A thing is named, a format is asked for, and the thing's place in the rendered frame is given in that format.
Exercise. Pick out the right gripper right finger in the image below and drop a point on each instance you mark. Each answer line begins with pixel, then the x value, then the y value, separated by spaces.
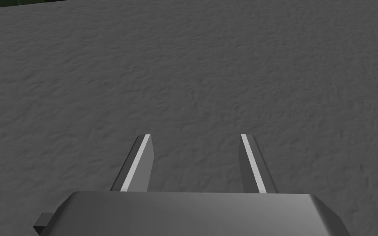
pixel 254 167

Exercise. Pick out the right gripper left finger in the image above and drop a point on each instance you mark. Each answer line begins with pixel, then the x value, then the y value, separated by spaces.
pixel 136 167

